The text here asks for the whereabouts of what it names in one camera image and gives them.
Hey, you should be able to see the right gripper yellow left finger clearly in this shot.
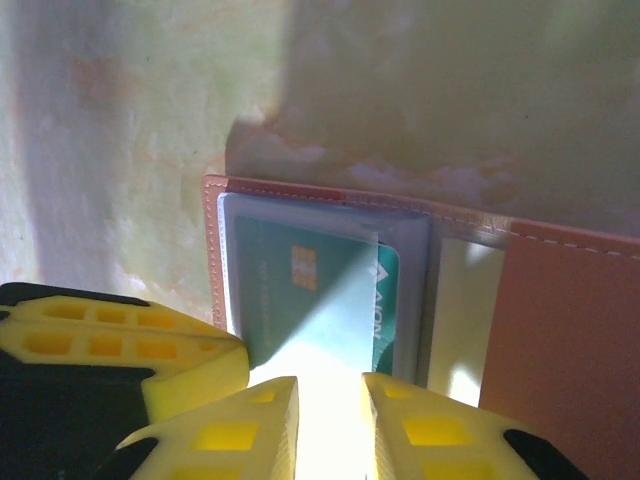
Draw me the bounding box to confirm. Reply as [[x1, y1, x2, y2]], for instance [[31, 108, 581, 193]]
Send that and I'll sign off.
[[94, 374, 302, 480]]

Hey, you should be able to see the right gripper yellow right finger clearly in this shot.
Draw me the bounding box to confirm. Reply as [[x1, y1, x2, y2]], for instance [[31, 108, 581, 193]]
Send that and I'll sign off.
[[359, 371, 594, 480]]

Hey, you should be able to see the green credit card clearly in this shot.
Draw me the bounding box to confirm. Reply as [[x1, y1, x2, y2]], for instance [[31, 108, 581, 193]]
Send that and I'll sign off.
[[233, 214, 401, 376]]

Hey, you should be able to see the brown leather card holder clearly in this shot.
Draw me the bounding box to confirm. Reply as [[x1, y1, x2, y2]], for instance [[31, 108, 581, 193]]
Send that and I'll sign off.
[[201, 172, 640, 480]]

